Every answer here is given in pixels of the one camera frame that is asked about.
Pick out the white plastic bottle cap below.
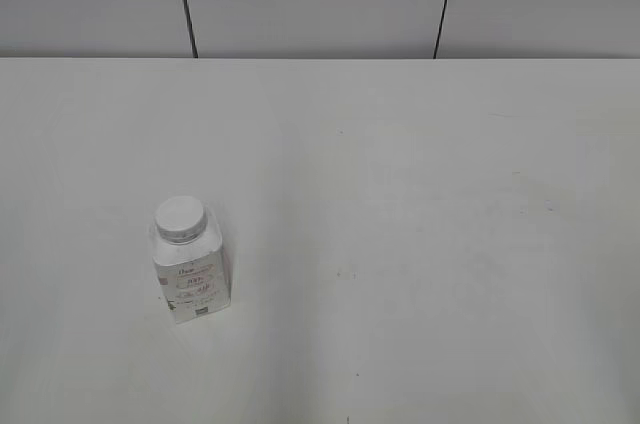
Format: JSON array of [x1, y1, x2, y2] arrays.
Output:
[[154, 196, 207, 242]]

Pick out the white yili changqing yogurt bottle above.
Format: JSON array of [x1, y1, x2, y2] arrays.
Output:
[[150, 206, 231, 323]]

